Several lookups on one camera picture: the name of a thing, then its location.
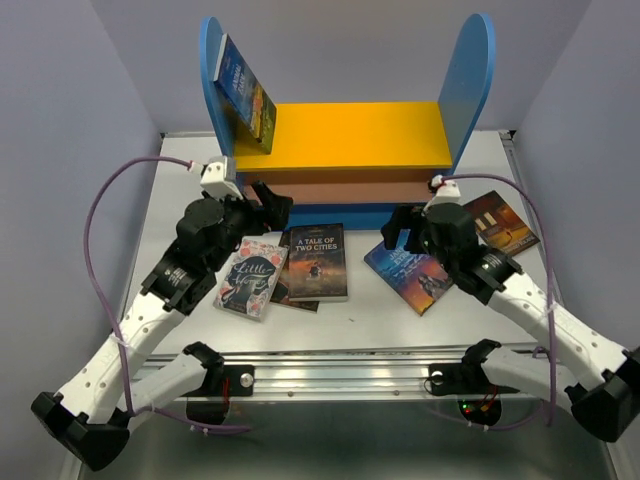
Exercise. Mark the blue wooden bookshelf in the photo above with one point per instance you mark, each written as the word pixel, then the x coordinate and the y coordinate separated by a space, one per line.
pixel 352 163

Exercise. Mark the Little Women book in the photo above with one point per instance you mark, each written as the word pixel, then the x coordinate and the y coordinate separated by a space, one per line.
pixel 251 279

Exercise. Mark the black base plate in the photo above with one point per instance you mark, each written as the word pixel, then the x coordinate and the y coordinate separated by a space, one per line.
pixel 229 380
pixel 458 379

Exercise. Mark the A Tale of Two Cities book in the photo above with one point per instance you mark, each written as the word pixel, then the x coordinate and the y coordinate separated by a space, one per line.
pixel 317 263

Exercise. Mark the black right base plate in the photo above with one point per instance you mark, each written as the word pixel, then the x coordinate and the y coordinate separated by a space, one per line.
pixel 458 379

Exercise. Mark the Edward Tulane book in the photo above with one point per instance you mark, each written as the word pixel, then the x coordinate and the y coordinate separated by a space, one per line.
pixel 499 226

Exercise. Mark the Animal Farm book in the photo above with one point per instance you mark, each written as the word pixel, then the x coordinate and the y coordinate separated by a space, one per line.
pixel 246 104

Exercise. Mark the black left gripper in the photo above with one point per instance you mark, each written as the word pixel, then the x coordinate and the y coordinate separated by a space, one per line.
pixel 277 211

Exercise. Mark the Jane Eyre book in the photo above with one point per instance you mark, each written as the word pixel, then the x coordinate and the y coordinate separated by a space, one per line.
pixel 417 278

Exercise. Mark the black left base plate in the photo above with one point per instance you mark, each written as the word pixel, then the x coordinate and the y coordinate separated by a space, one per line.
pixel 229 380

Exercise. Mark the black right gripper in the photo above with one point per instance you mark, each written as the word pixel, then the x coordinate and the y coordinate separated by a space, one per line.
pixel 413 218

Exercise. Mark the aluminium mounting rail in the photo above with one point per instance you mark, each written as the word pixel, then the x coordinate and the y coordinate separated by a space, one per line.
pixel 350 372

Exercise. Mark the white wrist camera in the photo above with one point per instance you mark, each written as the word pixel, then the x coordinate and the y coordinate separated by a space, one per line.
pixel 443 191
pixel 217 177

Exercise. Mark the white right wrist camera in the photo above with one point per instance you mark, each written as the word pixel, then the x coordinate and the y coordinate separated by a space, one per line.
pixel 443 191

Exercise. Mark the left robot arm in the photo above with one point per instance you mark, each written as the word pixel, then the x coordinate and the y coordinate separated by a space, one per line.
pixel 183 277

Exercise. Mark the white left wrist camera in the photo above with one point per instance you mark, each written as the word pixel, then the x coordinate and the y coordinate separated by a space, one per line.
pixel 217 177

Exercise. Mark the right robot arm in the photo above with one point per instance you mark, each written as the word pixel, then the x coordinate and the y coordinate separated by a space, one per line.
pixel 588 375

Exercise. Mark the Three Days to See book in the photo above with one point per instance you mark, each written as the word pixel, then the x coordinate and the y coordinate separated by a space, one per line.
pixel 281 297

